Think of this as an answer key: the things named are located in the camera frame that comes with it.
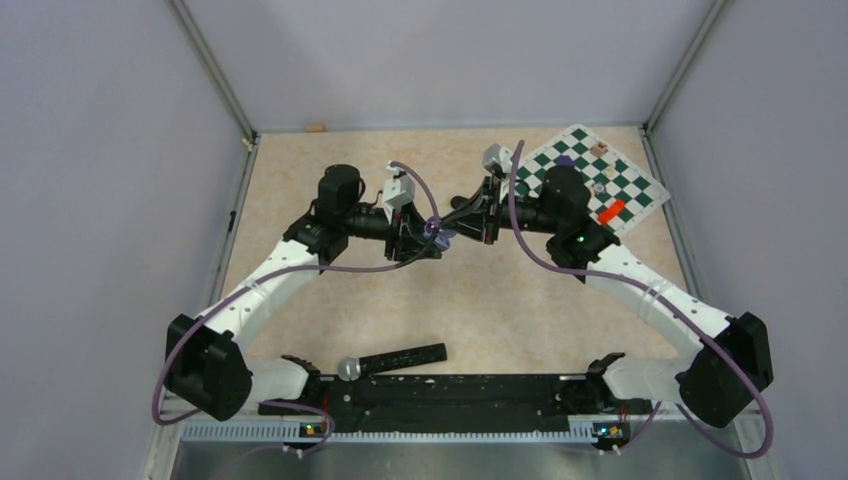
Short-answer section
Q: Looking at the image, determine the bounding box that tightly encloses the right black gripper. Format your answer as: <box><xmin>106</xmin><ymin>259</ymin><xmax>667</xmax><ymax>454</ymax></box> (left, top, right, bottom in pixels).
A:
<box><xmin>440</xmin><ymin>174</ymin><xmax>562</xmax><ymax>246</ymax></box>

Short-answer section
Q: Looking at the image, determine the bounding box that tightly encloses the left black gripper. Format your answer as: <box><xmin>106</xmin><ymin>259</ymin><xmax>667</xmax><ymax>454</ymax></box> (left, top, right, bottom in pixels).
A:
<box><xmin>343</xmin><ymin>201</ymin><xmax>442</xmax><ymax>262</ymax></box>

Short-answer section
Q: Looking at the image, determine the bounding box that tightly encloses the grey purple charging case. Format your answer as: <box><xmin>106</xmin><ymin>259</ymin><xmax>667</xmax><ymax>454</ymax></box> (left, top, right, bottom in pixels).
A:
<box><xmin>424</xmin><ymin>222</ymin><xmax>457</xmax><ymax>252</ymax></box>

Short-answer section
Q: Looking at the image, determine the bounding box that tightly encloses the black earbud charging case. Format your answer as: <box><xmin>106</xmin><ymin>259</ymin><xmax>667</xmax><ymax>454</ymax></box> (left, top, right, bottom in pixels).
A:
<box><xmin>450</xmin><ymin>196</ymin><xmax>468</xmax><ymax>209</ymax></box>

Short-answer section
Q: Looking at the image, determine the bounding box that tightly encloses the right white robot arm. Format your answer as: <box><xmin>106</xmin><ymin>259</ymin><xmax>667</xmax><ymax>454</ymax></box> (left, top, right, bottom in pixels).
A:
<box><xmin>444</xmin><ymin>166</ymin><xmax>774</xmax><ymax>428</ymax></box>

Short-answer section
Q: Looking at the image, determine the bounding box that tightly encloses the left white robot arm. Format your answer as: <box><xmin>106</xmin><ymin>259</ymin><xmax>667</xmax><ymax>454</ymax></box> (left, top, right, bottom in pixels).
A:
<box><xmin>151</xmin><ymin>161</ymin><xmax>443</xmax><ymax>426</ymax></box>

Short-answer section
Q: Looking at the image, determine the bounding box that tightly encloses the purple block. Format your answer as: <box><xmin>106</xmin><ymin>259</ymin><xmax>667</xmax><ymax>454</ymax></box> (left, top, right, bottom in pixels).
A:
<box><xmin>555</xmin><ymin>155</ymin><xmax>575</xmax><ymax>166</ymax></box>

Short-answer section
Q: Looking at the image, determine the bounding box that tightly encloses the red block lower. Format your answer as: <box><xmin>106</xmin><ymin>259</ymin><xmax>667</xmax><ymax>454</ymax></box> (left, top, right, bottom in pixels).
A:
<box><xmin>597</xmin><ymin>199</ymin><xmax>626</xmax><ymax>225</ymax></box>

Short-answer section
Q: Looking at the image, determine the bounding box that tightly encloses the small wooden cube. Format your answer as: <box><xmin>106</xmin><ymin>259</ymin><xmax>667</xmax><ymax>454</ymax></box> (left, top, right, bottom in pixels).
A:
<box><xmin>590</xmin><ymin>142</ymin><xmax>608</xmax><ymax>158</ymax></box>

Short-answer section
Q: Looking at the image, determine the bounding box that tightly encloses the green white chessboard mat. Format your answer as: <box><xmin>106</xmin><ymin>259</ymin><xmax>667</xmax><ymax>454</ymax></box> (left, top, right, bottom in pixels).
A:
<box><xmin>516</xmin><ymin>124</ymin><xmax>670</xmax><ymax>236</ymax></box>

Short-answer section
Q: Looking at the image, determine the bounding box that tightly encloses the cork stopper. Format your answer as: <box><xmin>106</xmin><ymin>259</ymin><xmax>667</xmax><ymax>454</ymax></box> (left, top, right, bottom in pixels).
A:
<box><xmin>304</xmin><ymin>123</ymin><xmax>326</xmax><ymax>133</ymax></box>

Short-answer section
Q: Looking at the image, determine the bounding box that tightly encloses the black microphone silver head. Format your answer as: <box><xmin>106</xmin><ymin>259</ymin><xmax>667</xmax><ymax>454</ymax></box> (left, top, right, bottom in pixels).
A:
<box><xmin>337</xmin><ymin>343</ymin><xmax>448</xmax><ymax>382</ymax></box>

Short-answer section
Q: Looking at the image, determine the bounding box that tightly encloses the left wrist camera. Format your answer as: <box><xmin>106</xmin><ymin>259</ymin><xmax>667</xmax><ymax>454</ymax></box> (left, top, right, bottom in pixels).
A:
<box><xmin>382</xmin><ymin>167</ymin><xmax>415</xmax><ymax>210</ymax></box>

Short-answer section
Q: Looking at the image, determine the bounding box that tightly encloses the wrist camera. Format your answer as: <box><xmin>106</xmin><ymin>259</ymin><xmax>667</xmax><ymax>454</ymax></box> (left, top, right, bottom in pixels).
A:
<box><xmin>382</xmin><ymin>167</ymin><xmax>415</xmax><ymax>210</ymax></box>
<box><xmin>482</xmin><ymin>143</ymin><xmax>513</xmax><ymax>174</ymax></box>

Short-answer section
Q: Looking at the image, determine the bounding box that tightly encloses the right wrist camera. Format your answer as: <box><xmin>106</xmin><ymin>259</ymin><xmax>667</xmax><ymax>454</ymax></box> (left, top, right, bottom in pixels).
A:
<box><xmin>482</xmin><ymin>143</ymin><xmax>513</xmax><ymax>174</ymax></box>

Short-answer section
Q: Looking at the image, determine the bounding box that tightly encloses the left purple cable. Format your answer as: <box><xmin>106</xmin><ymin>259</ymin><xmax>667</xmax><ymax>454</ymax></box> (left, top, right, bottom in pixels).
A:
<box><xmin>151</xmin><ymin>160</ymin><xmax>444</xmax><ymax>458</ymax></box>

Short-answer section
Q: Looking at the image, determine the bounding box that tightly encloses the purple cable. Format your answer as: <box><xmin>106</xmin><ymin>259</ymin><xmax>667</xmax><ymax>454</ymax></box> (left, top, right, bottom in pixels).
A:
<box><xmin>151</xmin><ymin>160</ymin><xmax>444</xmax><ymax>458</ymax></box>
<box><xmin>506</xmin><ymin>139</ymin><xmax>775</xmax><ymax>460</ymax></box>

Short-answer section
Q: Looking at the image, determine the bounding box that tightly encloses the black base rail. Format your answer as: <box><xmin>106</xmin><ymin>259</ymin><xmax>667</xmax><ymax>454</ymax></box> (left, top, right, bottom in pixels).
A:
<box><xmin>258</xmin><ymin>372</ymin><xmax>598</xmax><ymax>437</ymax></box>

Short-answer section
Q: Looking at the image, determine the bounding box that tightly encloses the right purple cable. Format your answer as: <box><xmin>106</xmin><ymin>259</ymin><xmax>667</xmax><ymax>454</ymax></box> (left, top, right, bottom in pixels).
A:
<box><xmin>506</xmin><ymin>139</ymin><xmax>775</xmax><ymax>460</ymax></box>

